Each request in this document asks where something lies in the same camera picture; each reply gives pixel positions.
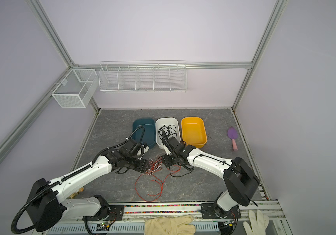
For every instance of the small white mesh basket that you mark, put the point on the small white mesh basket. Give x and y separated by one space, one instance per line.
76 89

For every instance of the teal plastic tub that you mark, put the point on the teal plastic tub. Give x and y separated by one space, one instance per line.
147 127

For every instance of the long white wire basket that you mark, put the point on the long white wire basket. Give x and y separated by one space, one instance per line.
143 76

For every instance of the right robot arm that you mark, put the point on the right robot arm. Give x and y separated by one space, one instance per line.
240 180

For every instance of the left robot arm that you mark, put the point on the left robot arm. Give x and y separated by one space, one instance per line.
49 201

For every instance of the cream work glove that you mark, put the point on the cream work glove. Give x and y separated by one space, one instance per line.
170 226

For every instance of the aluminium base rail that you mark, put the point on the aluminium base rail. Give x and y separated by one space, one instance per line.
131 219

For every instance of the yellow plastic tub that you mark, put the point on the yellow plastic tub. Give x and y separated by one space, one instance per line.
193 131

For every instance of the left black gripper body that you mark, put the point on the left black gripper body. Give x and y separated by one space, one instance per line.
136 164

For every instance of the white plastic tub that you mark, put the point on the white plastic tub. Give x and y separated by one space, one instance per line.
171 127

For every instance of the white rubber glove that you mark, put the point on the white rubber glove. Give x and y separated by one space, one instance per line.
258 223

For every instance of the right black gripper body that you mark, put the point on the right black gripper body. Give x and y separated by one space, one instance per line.
170 160

